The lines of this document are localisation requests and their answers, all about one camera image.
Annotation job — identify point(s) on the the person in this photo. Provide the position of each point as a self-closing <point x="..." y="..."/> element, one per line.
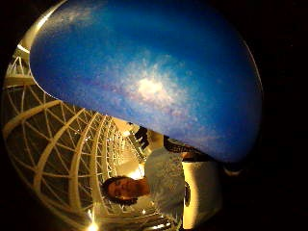
<point x="164" y="179"/>

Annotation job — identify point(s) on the bright ceiling lamp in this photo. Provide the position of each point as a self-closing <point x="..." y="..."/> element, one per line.
<point x="93" y="227"/>
<point x="136" y="174"/>

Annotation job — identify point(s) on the black device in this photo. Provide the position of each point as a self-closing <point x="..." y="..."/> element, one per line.
<point x="141" y="136"/>

